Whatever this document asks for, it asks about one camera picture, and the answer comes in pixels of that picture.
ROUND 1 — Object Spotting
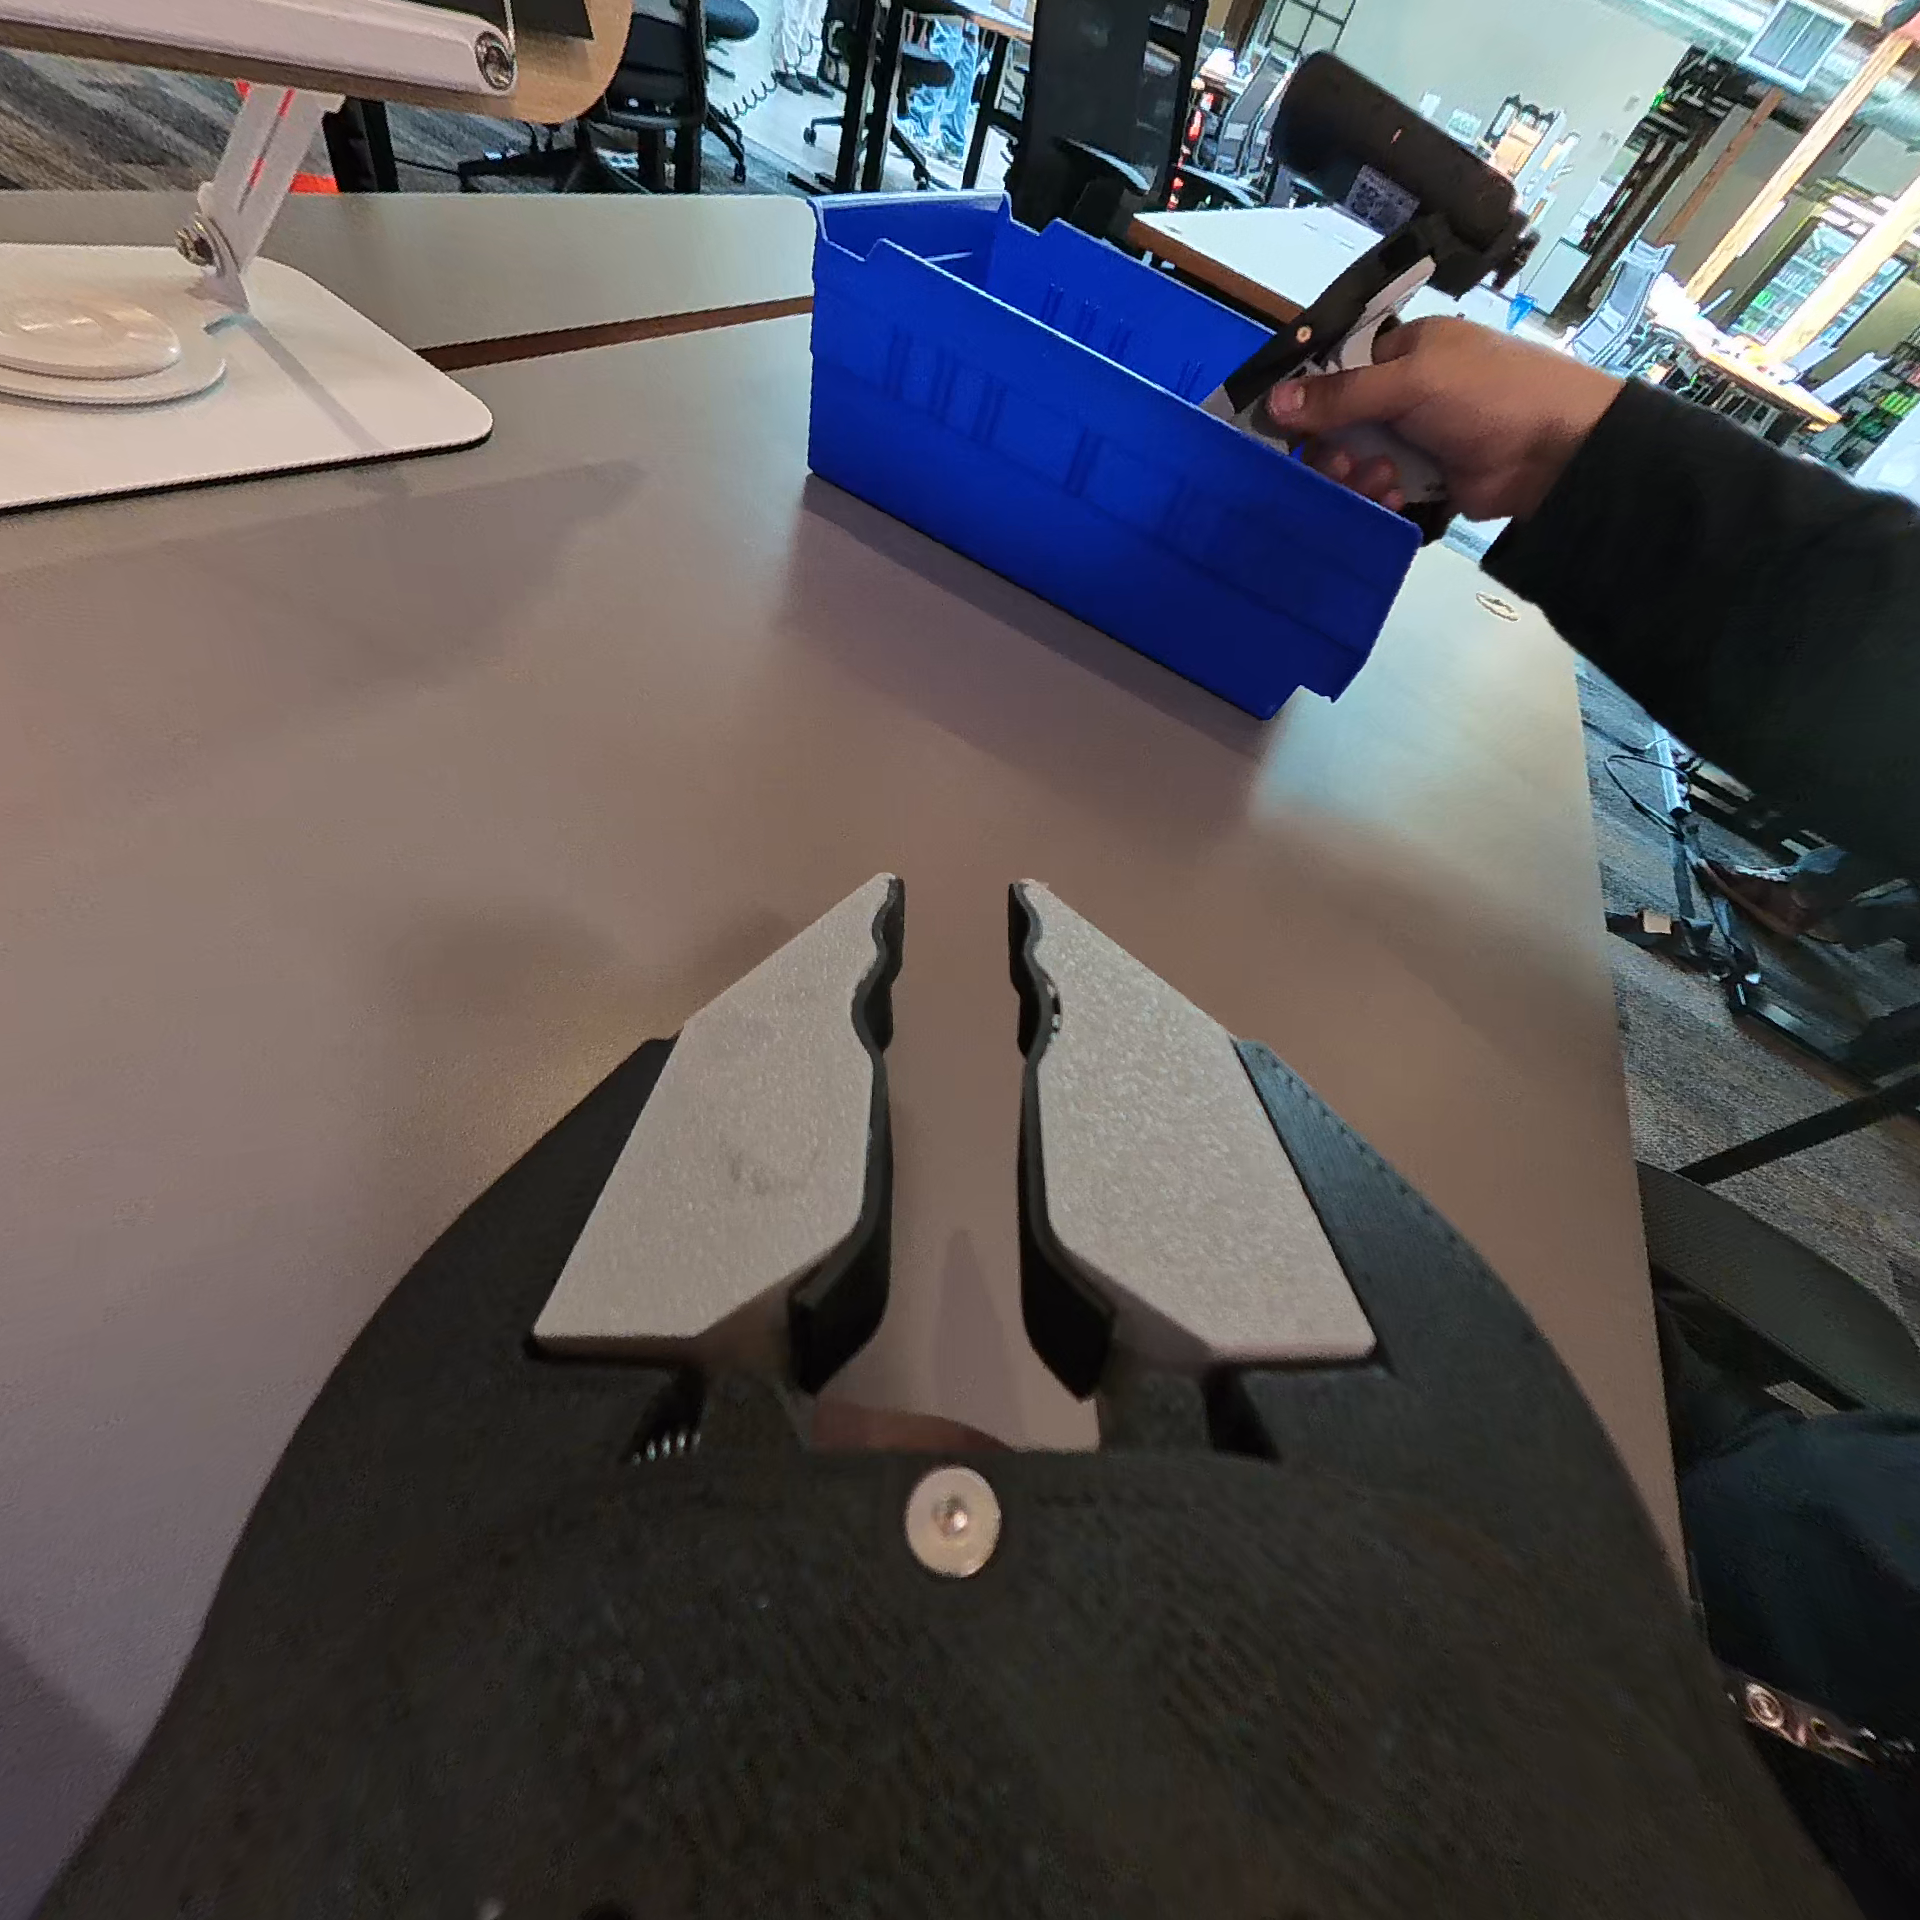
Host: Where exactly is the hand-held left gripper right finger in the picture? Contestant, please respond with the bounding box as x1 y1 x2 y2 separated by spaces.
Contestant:
1006 878 1377 1402

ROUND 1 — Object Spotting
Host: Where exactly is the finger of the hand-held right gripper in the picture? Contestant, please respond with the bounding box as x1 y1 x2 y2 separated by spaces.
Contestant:
1198 335 1321 449

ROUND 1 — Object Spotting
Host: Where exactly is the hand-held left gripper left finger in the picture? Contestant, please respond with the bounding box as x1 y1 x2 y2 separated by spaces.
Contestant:
527 874 910 1396

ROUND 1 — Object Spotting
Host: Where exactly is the blue plastic bin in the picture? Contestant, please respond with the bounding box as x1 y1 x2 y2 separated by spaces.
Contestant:
806 191 1423 722

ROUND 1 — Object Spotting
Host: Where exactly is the person's right forearm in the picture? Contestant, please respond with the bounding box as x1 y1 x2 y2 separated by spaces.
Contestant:
1475 374 1920 887

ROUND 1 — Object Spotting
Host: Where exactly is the white background desk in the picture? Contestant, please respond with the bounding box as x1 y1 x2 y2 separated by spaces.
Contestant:
1131 204 1464 324

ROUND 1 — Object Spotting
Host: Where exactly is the grey desk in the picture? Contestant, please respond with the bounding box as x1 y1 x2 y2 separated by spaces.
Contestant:
0 188 1689 1920

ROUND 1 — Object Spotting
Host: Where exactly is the person's right hand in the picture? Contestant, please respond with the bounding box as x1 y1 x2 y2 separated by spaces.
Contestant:
1266 315 1629 524

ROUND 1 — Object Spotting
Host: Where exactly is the black high-back chair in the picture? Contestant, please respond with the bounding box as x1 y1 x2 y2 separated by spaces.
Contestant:
1006 0 1208 243

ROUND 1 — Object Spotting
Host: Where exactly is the black chair armrest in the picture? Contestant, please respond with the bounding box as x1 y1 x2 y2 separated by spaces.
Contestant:
1633 1162 1920 1420

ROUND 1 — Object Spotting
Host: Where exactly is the black office chair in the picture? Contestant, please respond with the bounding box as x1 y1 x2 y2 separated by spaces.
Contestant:
599 0 752 189

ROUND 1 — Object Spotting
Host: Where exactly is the white document stand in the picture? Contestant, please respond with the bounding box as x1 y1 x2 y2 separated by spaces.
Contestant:
0 0 635 513

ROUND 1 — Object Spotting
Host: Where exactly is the wooden post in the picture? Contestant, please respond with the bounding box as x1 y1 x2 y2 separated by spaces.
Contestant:
1685 28 1895 305

